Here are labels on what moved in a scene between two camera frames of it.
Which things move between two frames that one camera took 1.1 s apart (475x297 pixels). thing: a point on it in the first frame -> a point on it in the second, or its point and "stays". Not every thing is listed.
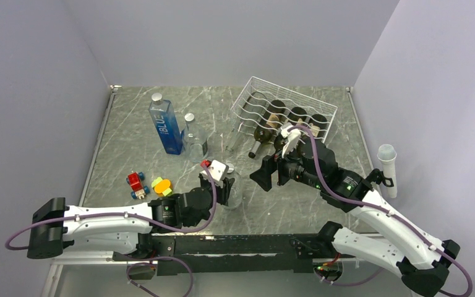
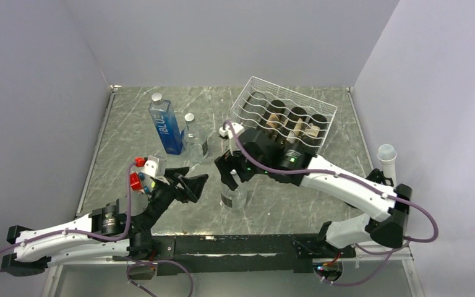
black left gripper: [224, 191] -> [193, 186]
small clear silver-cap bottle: [195, 140] stays
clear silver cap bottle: [235, 198] stays
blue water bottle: [162, 113] stays
